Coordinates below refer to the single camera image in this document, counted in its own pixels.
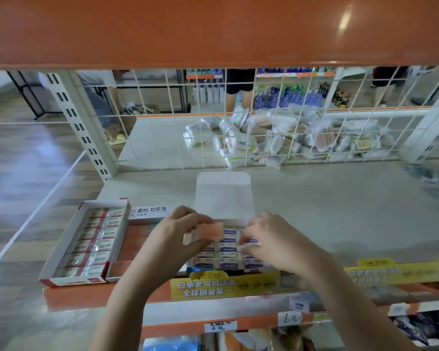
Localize person's right hand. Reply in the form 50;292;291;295
239;212;330;278

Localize person's left hand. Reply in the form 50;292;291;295
132;205;219;292

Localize orange eraser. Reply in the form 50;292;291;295
193;222;225;243

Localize box of pink-blue erasers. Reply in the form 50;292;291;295
104;204;171;284

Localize blue white eraser box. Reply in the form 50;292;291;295
181;171;280;275

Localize red eraser display box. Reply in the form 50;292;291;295
38;198;132;289

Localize pile of mixed erasers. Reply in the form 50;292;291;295
404;161;439;199

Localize person's right forearm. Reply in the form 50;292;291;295
300;255;421;351

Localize snack packets on lower shelf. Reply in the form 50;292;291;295
169;270;282;302

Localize white orange metal shelf unit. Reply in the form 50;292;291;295
0;0;439;351

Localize blue orange snack packet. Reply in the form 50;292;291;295
142;333;203;351

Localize pile of white packets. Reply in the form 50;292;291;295
180;106;398;173

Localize yellow price label strip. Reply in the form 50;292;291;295
342;255;439;287

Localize row of blue bottles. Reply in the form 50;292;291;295
186;67;339;112

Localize row of dark snack packets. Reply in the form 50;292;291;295
394;309;439;350

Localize black metal rack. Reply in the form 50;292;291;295
6;69;64;121

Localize white wire grid panel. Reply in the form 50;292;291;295
59;65;439;173

